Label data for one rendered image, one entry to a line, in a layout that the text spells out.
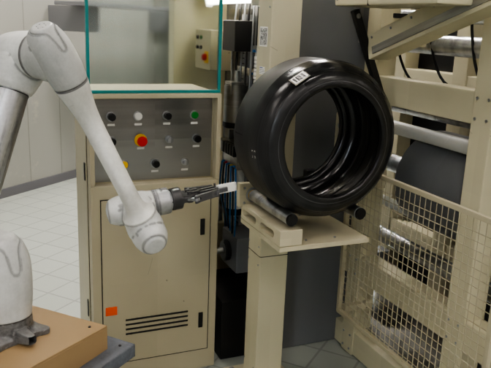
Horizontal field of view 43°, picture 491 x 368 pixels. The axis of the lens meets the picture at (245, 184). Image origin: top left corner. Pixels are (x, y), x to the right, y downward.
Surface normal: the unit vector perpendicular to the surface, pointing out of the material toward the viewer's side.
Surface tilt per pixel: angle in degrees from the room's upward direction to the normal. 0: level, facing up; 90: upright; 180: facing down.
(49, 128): 90
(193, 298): 90
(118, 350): 0
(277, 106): 68
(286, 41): 90
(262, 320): 90
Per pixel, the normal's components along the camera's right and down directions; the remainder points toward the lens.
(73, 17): -0.45, 0.21
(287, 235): 0.39, 0.25
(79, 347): 0.89, 0.15
